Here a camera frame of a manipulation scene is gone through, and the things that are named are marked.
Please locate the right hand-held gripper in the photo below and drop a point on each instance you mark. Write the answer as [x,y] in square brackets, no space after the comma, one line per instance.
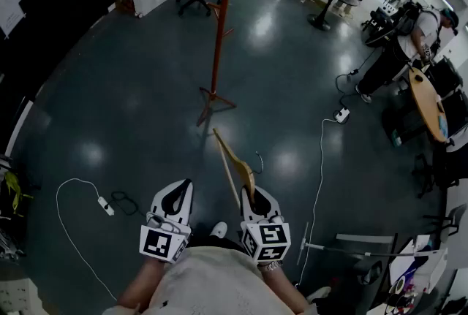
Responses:
[270,238]

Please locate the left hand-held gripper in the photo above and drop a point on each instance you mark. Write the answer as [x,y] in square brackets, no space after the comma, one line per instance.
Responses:
[157,242]

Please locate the wooden clothes hanger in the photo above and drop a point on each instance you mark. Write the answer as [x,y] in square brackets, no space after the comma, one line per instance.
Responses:
[237,162]

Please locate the red-brown wooden coat stand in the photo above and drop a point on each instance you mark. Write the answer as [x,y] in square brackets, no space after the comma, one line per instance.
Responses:
[221,28]

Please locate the person's right forearm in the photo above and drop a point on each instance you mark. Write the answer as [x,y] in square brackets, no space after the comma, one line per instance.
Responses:
[281,288]

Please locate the person's left forearm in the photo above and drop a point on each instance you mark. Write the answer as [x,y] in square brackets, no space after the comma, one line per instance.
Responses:
[140,284]

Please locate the person's white shoe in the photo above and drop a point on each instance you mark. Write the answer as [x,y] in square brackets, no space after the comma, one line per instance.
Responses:
[219,229]
[319,293]

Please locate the person's black trouser leg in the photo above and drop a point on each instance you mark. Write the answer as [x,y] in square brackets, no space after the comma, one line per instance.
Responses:
[219,242]

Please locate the silver wristwatch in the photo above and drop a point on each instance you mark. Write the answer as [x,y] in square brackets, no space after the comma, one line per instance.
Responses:
[272,265]

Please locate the person's cream knit shirt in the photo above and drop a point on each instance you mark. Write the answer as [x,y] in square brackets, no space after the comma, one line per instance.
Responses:
[219,284]

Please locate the round wooden table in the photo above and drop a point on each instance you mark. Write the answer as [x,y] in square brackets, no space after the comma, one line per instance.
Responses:
[428,105]

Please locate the white paper sheet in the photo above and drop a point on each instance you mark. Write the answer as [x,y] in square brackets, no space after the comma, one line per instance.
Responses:
[9,8]

